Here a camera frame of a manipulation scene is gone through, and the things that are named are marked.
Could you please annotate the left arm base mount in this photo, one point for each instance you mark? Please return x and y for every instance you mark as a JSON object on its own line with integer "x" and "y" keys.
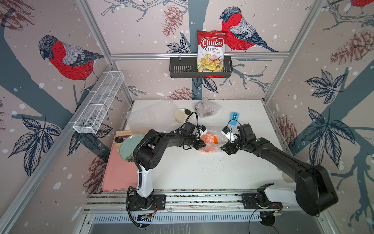
{"x": 151, "y": 203}

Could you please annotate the orange plastic plate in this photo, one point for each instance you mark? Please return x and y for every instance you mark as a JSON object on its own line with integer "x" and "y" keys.
{"x": 211, "y": 143}

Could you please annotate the pink plastic tray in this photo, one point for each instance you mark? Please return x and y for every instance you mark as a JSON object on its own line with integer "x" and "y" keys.
{"x": 119, "y": 174}

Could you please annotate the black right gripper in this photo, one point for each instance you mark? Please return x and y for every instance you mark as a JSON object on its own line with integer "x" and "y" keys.
{"x": 227, "y": 146}

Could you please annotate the cream plate with dark spot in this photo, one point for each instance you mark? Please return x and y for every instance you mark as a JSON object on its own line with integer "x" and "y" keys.
{"x": 181, "y": 115}

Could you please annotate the white wire mesh shelf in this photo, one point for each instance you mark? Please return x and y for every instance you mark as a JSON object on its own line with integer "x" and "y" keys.
{"x": 95, "y": 111}

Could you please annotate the black wire wall basket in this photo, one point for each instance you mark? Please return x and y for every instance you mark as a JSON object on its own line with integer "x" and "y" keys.
{"x": 186, "y": 67}

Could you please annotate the clear bubble wrap sheet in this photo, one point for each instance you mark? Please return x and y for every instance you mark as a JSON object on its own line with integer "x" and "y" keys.
{"x": 209, "y": 103}
{"x": 216, "y": 130}

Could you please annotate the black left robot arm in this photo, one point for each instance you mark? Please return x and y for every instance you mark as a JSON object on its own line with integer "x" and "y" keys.
{"x": 150, "y": 150}

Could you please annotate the Chuba cassava chips bag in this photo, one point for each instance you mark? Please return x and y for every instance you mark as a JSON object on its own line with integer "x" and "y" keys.
{"x": 211, "y": 50}

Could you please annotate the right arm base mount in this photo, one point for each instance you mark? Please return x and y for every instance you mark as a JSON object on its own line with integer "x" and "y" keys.
{"x": 250, "y": 202}

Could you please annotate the blue tape dispenser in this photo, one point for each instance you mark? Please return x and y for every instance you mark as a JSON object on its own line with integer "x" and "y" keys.
{"x": 234, "y": 119}

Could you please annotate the mint green floral plate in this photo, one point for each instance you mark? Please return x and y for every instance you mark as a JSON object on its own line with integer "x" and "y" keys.
{"x": 128, "y": 146}

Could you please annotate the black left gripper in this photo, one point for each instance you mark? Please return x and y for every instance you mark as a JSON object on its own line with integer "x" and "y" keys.
{"x": 199, "y": 145}

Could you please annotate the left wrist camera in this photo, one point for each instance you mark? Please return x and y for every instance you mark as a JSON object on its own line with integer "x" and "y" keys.
{"x": 202, "y": 130}

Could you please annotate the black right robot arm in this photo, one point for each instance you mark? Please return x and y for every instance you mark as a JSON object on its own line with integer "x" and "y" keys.
{"x": 314, "y": 190}

